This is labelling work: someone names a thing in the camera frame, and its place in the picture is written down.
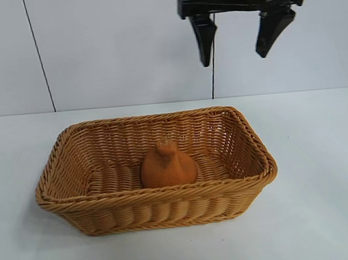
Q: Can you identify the orange fruit with stem bump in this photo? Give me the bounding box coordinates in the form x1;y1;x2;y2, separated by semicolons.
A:
138;136;200;189

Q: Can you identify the woven wicker basket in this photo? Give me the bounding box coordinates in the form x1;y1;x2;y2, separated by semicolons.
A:
29;102;282;241

